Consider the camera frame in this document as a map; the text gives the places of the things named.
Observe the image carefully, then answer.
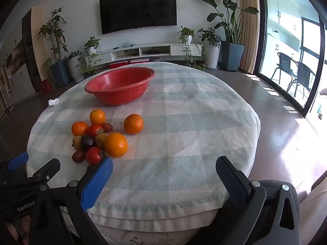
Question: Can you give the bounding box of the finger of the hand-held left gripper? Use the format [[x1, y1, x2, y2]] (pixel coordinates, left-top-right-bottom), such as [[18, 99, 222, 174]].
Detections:
[[26, 158, 61, 184], [0, 152, 29, 176]]

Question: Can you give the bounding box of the plant in white ribbed pot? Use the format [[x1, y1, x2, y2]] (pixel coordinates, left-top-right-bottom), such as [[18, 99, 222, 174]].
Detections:
[[67, 51, 85, 82]]

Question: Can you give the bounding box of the plant in tall white pot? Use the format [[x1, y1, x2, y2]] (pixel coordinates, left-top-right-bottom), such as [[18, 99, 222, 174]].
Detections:
[[198, 27, 221, 69]]

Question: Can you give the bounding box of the white balcony cabinet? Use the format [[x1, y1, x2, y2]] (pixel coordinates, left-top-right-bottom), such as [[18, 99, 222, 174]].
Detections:
[[266, 0, 302, 53]]

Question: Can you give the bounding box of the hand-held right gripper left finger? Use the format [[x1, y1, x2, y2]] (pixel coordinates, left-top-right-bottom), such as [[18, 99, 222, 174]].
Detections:
[[29, 156, 113, 245]]

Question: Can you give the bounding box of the red floor container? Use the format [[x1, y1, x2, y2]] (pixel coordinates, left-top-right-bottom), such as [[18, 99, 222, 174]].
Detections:
[[41, 80, 54, 94]]

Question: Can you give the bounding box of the leafy tree in blue pot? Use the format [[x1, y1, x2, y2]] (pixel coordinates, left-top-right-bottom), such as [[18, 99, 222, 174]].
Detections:
[[35, 8, 72, 87]]

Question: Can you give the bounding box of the wooden wall cabinet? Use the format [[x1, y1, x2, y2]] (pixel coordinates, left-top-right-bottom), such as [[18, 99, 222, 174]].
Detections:
[[0, 6, 43, 108]]

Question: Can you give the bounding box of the person's left hand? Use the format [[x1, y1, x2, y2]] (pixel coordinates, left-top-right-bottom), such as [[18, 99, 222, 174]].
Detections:
[[6, 214, 30, 245]]

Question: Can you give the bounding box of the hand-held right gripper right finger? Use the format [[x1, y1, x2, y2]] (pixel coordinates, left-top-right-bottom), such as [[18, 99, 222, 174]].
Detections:
[[215, 156, 300, 245]]

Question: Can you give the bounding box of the beige curtain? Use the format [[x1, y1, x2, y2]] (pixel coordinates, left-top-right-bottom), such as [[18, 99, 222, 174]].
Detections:
[[239, 0, 261, 74]]

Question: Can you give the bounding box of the black sliding glass door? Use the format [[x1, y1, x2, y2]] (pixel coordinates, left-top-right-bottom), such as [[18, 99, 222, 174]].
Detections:
[[257, 0, 327, 118]]

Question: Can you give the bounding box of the broad-leaf plant in blue pot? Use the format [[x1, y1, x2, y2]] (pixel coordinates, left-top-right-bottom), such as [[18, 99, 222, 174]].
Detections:
[[194, 0, 260, 72]]

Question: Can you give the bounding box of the black wall television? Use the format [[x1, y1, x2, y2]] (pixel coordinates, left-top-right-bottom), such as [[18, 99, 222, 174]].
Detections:
[[99, 0, 177, 35]]

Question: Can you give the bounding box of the white television cabinet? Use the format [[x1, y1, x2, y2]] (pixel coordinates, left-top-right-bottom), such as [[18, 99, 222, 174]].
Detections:
[[95, 41, 203, 68]]

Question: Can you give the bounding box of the red plastic bowl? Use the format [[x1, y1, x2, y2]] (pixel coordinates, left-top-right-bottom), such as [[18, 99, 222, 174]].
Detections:
[[84, 67, 156, 106]]

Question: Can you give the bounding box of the green checkered tablecloth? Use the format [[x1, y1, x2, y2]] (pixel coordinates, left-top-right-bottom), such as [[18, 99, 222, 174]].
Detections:
[[26, 62, 261, 221]]

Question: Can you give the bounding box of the trailing plant in white pot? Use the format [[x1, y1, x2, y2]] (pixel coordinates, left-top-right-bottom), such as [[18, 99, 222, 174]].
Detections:
[[178, 26, 206, 72], [80, 36, 103, 76]]

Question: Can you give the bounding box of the orange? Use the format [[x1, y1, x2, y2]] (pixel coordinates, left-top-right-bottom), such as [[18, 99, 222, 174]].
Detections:
[[104, 132, 128, 158], [89, 109, 106, 125], [124, 114, 144, 135], [71, 121, 89, 137]]

